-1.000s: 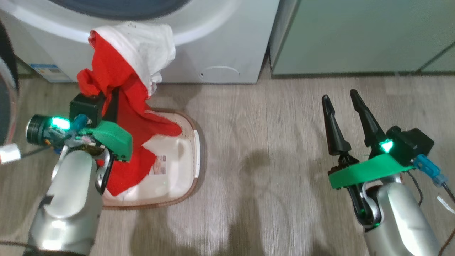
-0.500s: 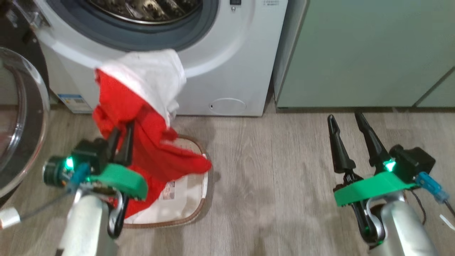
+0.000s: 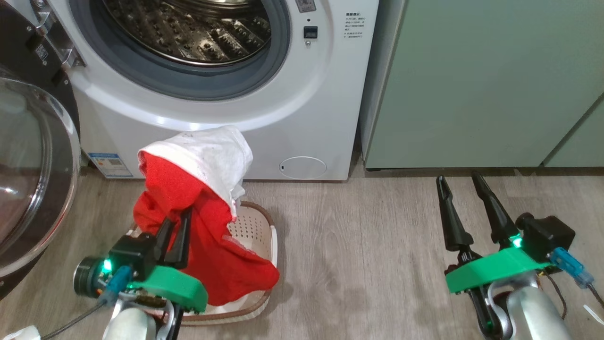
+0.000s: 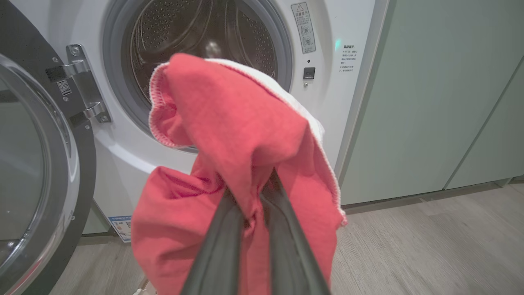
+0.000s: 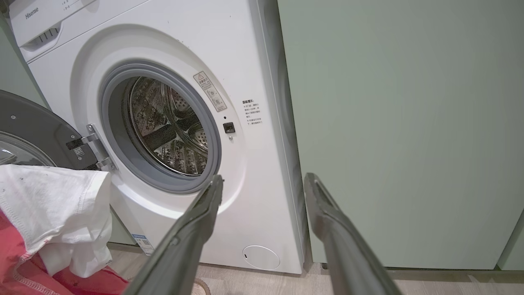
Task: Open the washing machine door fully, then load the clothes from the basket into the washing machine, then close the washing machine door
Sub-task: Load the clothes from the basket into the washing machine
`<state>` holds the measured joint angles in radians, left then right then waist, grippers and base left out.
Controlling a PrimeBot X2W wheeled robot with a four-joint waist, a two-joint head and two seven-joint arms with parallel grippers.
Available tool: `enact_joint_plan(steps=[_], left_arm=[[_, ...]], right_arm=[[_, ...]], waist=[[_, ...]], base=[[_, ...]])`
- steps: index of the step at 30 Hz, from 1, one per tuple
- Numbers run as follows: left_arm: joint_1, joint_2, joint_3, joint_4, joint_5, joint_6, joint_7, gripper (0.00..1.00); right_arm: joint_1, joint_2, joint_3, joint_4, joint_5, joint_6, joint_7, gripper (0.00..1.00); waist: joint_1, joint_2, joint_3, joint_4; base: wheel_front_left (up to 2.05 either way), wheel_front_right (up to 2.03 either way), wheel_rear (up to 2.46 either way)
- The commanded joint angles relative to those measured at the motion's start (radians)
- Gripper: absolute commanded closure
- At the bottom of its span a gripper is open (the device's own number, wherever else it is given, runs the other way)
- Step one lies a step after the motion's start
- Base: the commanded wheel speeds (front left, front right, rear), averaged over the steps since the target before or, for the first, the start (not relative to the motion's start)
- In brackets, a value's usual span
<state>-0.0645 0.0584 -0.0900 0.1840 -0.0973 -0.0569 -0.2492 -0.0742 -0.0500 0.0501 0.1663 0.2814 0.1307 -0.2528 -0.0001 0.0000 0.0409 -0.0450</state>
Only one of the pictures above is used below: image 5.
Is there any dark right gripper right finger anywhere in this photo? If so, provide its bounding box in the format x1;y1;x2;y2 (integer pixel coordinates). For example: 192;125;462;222
304;172;404;295

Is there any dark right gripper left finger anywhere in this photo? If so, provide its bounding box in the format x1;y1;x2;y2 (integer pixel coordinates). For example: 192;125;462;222
123;174;224;295

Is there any red and white garment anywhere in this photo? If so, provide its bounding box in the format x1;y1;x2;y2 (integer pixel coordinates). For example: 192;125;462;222
0;164;131;295

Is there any dark round washing machine door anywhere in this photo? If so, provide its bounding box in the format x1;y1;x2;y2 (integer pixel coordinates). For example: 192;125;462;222
0;89;108;171

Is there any metal door hinge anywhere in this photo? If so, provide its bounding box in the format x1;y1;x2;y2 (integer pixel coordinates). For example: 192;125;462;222
65;123;118;172

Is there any grey rubber door gasket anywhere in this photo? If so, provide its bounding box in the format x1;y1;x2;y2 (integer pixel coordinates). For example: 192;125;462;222
99;60;223;195

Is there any white washing machine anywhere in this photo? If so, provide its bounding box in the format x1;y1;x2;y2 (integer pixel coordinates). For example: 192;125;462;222
8;0;312;275

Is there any blue energy label sticker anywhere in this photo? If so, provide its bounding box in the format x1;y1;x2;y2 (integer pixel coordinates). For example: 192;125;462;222
131;234;156;256

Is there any round white filter cover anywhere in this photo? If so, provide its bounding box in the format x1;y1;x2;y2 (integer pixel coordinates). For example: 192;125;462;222
242;245;281;271

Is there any steel perforated washer drum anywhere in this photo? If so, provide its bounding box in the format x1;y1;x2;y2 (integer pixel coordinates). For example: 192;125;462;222
123;76;209;177

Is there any pale green cabinet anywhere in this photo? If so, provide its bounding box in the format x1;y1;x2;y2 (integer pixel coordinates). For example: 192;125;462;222
0;12;138;246
278;0;524;271
497;211;524;272

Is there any warning sticker on washer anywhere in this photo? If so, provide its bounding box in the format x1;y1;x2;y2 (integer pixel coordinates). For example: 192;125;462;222
193;71;228;112

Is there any white detergent drawer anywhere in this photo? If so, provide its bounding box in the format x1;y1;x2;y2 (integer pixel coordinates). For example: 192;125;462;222
9;0;97;53

